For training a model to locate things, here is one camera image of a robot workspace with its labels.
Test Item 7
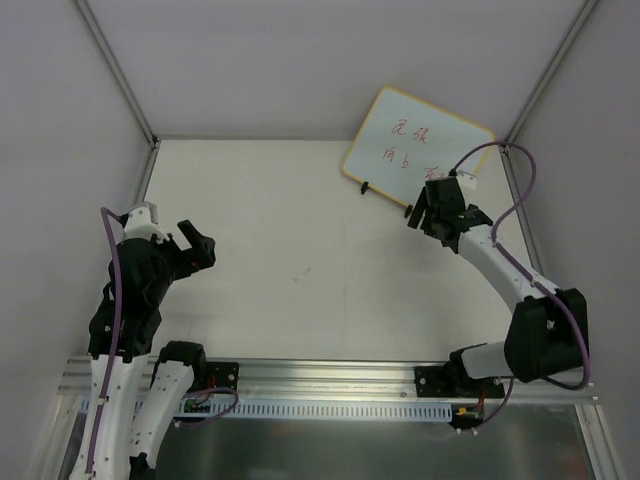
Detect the yellow framed whiteboard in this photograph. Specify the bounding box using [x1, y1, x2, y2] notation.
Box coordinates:
[342, 86, 496, 207]

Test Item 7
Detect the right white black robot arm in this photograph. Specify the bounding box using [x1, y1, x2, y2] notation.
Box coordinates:
[408, 176, 591, 396]

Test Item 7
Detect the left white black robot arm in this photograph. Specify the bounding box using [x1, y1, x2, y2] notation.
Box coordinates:
[71, 217, 216, 479]

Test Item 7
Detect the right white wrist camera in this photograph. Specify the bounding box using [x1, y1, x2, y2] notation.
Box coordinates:
[455, 170, 478, 189]

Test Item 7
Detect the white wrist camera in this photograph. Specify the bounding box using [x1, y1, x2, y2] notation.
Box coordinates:
[123, 201, 169, 243]
[455, 170, 478, 189]

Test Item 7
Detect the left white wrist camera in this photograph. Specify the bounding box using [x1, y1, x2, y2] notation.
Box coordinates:
[123, 201, 169, 243]

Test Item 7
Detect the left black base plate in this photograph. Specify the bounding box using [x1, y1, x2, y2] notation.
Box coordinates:
[187, 360, 240, 393]

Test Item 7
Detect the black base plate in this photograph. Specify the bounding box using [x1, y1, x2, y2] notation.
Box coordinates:
[187, 360, 240, 393]
[413, 363, 505, 399]

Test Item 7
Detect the aluminium mounting rail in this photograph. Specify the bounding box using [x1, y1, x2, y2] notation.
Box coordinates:
[56, 356, 600, 405]

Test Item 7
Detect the white slotted cable duct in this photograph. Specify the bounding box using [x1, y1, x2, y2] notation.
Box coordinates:
[79, 397, 454, 420]

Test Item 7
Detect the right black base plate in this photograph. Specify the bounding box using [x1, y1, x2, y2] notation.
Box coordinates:
[413, 363, 505, 399]

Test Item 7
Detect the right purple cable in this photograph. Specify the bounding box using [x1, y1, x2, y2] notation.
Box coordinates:
[449, 141, 592, 441]

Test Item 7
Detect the right aluminium frame post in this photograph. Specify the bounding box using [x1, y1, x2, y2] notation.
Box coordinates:
[504, 0, 600, 142]

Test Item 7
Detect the aluminium frame post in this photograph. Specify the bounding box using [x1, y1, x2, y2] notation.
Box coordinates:
[72, 0, 158, 149]
[504, 0, 600, 142]

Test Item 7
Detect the left aluminium frame post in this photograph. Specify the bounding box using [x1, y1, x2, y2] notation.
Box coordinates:
[72, 0, 158, 149]

